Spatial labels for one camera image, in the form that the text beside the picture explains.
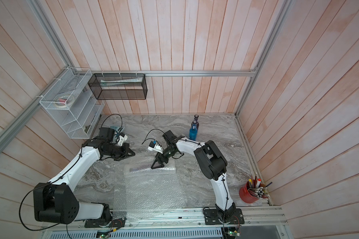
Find tape roll on shelf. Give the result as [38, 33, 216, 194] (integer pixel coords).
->
[53, 95, 75, 109]

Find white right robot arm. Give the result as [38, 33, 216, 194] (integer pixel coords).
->
[148, 130, 236, 224]

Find light blue desk calculator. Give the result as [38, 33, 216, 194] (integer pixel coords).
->
[110, 125, 125, 133]

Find black mesh wall basket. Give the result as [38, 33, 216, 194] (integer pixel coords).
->
[88, 73, 148, 100]

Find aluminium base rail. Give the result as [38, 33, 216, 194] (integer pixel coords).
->
[41, 206, 293, 239]

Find dark purple bottle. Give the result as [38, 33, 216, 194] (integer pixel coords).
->
[193, 115, 199, 129]

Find pens in cup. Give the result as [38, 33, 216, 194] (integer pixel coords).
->
[247, 177, 273, 200]

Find white mesh wall shelf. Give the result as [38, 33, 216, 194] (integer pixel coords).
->
[39, 68, 104, 139]

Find blue bottle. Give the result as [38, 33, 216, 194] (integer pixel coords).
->
[189, 120, 198, 141]

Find clear bubble wrap sheet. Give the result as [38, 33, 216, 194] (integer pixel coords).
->
[112, 156, 185, 222]

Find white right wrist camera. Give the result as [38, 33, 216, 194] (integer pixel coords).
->
[148, 140, 164, 153]

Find red pen cup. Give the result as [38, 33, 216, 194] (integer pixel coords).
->
[239, 182, 259, 204]

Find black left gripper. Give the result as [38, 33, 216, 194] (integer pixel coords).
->
[104, 142, 136, 161]

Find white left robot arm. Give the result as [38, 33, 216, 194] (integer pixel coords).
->
[33, 127, 135, 227]

